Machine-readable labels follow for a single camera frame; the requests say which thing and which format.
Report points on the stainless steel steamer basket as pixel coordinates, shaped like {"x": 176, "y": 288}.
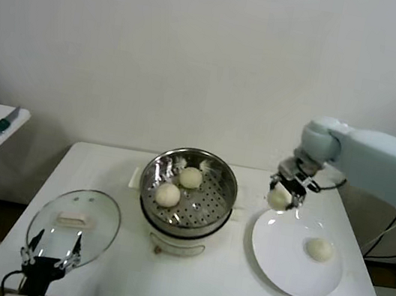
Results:
{"x": 206, "y": 214}

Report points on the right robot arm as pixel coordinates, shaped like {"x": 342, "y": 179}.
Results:
{"x": 389, "y": 165}

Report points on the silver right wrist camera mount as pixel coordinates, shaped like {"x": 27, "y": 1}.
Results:
{"x": 289, "y": 169}

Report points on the large white round plate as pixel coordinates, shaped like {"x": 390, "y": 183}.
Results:
{"x": 272, "y": 251}

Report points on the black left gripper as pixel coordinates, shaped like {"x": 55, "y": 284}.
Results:
{"x": 42, "y": 272}

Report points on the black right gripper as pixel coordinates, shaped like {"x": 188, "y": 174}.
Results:
{"x": 294, "y": 183}

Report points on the white electric cooker pot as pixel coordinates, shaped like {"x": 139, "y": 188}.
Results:
{"x": 176, "y": 245}

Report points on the round glass pot lid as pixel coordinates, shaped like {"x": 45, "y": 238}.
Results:
{"x": 103, "y": 215}

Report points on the white steamed baozi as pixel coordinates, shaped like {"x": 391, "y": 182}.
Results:
{"x": 278, "y": 199}
{"x": 191, "y": 177}
{"x": 168, "y": 195}
{"x": 319, "y": 249}

